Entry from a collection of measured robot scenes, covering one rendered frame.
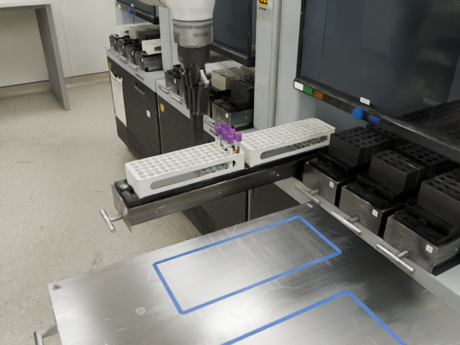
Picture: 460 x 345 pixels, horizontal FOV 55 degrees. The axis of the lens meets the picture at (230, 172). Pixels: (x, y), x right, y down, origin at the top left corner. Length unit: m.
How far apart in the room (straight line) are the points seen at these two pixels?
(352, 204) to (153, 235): 1.37
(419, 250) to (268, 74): 0.75
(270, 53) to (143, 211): 0.68
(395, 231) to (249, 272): 0.39
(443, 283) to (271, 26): 0.88
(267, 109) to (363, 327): 0.92
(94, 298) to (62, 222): 1.73
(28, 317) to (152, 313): 1.30
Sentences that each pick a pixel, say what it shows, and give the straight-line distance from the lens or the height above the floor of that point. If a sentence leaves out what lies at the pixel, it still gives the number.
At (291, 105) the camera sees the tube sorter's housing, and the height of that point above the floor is 0.90.
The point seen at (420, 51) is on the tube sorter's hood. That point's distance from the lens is 1.03.
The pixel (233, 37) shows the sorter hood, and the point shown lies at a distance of 1.63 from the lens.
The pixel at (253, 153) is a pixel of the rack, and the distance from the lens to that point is 1.18.
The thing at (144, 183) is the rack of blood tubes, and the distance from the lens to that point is 1.07.
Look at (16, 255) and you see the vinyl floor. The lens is 2.39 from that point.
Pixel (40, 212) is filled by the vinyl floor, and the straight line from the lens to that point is 2.67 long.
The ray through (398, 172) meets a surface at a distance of 1.12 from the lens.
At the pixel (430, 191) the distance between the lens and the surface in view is 1.08.
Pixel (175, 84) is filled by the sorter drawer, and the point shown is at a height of 0.78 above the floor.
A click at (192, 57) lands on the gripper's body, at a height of 1.13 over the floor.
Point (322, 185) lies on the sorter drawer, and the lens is 1.22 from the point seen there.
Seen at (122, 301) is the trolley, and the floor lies 0.82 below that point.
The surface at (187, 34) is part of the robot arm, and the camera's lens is 1.01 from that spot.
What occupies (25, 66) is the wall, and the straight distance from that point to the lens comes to 4.59.
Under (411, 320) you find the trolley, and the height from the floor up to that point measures 0.82.
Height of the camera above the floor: 1.39
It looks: 29 degrees down
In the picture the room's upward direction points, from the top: straight up
